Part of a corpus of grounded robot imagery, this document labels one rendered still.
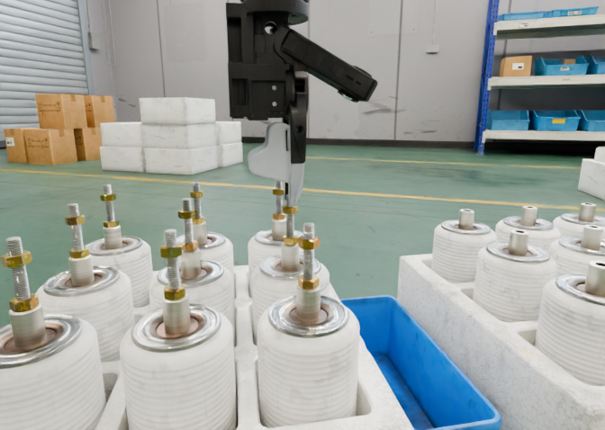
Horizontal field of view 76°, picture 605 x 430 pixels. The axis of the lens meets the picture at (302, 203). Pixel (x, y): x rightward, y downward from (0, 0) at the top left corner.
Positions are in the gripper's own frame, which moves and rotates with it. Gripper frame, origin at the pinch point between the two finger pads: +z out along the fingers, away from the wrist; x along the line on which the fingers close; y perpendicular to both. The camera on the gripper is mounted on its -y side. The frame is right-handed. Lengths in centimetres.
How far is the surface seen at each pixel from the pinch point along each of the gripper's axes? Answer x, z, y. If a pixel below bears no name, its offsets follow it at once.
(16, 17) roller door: -531, -125, 276
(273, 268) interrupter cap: 0.5, 9.3, 2.8
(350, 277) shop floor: -50, 35, -22
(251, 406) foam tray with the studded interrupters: 14.3, 16.6, 6.1
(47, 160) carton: -320, 31, 170
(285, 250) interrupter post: 0.9, 6.9, 1.3
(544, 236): -7.8, 10.1, -41.1
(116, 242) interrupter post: -10.6, 8.6, 23.7
